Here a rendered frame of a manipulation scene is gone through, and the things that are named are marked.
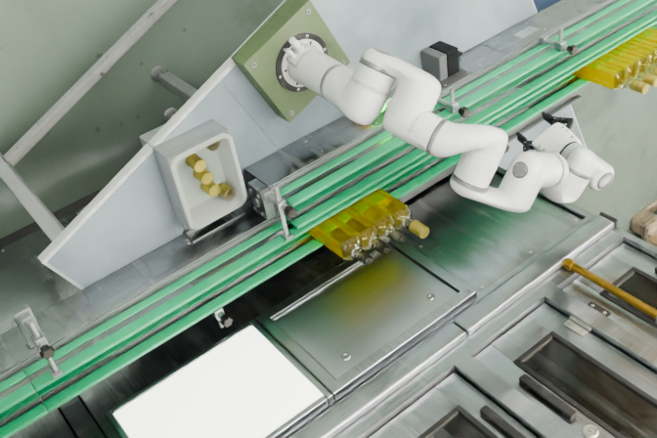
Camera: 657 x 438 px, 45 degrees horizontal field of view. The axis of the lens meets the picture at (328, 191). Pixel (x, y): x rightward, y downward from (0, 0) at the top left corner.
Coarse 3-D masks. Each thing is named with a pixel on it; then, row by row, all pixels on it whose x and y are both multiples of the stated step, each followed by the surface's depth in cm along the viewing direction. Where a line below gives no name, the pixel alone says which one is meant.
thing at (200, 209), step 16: (208, 144) 190; (224, 144) 197; (176, 160) 187; (208, 160) 202; (224, 160) 202; (176, 176) 189; (192, 176) 200; (224, 176) 207; (240, 176) 201; (192, 192) 202; (240, 192) 205; (192, 208) 204; (208, 208) 204; (224, 208) 203; (192, 224) 198
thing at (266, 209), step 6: (252, 180) 207; (258, 180) 206; (252, 186) 205; (258, 186) 204; (264, 186) 204; (252, 192) 206; (258, 192) 203; (252, 198) 207; (258, 198) 205; (258, 204) 206; (264, 204) 204; (270, 204) 205; (258, 210) 209; (264, 210) 205; (270, 210) 206; (264, 216) 207; (270, 216) 207
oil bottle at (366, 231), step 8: (336, 216) 210; (344, 216) 210; (352, 216) 209; (360, 216) 209; (344, 224) 207; (352, 224) 206; (360, 224) 206; (368, 224) 206; (360, 232) 203; (368, 232) 203; (376, 232) 204; (368, 240) 203; (368, 248) 204
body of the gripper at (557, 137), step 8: (552, 128) 214; (560, 128) 213; (544, 136) 214; (552, 136) 212; (560, 136) 211; (568, 136) 210; (536, 144) 214; (544, 144) 212; (552, 144) 211; (560, 144) 210; (568, 144) 207; (552, 152) 210; (560, 152) 208
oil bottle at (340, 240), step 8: (320, 224) 208; (328, 224) 207; (336, 224) 207; (312, 232) 211; (320, 232) 207; (328, 232) 205; (336, 232) 204; (344, 232) 204; (352, 232) 204; (320, 240) 210; (328, 240) 205; (336, 240) 202; (344, 240) 201; (352, 240) 201; (360, 240) 202; (336, 248) 203; (344, 248) 200; (352, 248) 200; (344, 256) 202; (352, 256) 202
